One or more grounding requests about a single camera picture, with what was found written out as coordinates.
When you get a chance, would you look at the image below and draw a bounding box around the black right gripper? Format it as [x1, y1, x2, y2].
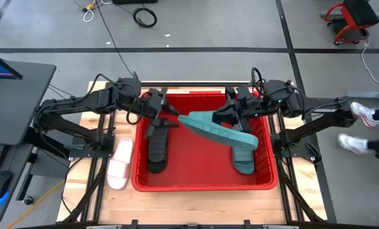
[212, 86, 268, 134]

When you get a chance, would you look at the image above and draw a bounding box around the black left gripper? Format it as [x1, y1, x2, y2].
[143, 87, 180, 128]

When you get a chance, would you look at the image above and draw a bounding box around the green rubber slide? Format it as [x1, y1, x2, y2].
[177, 111, 259, 151]
[230, 144, 256, 176]

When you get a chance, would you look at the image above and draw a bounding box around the red plastic bin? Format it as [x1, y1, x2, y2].
[131, 90, 279, 193]

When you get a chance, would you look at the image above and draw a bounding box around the pink rubber slide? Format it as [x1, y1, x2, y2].
[106, 137, 135, 191]

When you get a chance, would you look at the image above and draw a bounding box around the black box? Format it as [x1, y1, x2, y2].
[112, 0, 158, 5]

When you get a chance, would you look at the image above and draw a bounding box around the person's foot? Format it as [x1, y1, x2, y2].
[350, 101, 379, 128]
[337, 133, 370, 155]

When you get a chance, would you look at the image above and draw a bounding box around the grey metal bar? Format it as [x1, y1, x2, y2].
[347, 90, 379, 100]

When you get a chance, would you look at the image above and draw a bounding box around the dark grey desk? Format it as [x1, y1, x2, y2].
[0, 59, 57, 225]

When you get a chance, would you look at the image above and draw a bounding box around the red rolling stool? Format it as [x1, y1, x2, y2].
[322, 0, 379, 46]

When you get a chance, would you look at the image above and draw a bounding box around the black computer mouse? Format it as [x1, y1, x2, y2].
[0, 170, 13, 202]

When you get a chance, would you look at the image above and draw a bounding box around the black aluminium table frame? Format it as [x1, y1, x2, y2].
[62, 81, 329, 229]

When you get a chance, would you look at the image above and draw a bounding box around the long black floor cable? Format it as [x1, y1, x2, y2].
[92, 0, 137, 80]

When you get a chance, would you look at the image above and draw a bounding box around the coiled black cable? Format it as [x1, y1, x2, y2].
[132, 7, 158, 29]

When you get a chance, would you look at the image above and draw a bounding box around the thin black cable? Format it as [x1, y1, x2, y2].
[48, 84, 78, 99]

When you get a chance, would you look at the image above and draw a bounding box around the looped white cable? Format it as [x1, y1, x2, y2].
[83, 8, 95, 24]

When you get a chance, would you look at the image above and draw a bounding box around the long white floor cable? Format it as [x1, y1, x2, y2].
[361, 38, 379, 87]

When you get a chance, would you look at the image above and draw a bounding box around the yellow floor cable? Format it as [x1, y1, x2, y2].
[5, 180, 65, 229]

